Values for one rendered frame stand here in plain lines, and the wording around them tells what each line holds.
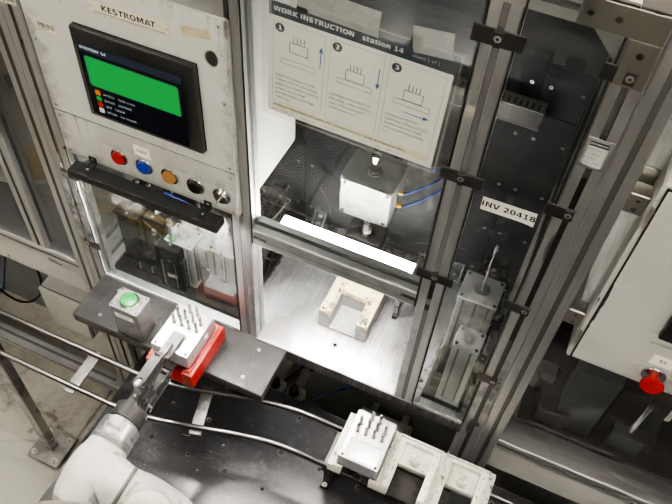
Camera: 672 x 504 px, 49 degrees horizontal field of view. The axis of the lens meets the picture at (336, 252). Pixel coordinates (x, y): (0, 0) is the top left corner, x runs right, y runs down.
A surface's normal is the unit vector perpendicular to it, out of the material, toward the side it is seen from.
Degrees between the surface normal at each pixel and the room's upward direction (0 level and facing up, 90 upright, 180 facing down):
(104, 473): 22
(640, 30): 90
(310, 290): 0
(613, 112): 90
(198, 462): 0
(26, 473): 0
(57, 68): 90
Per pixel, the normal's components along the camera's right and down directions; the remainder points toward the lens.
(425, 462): 0.05, -0.62
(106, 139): -0.40, 0.70
